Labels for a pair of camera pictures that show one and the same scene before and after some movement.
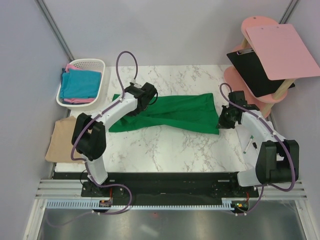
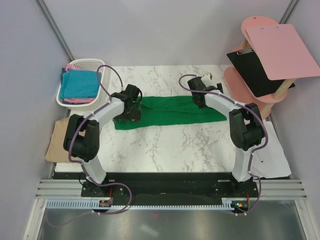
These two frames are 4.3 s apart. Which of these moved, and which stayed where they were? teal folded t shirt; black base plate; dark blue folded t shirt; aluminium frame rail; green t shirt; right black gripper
Moved: green t shirt; right black gripper
Stayed: aluminium frame rail; teal folded t shirt; black base plate; dark blue folded t shirt
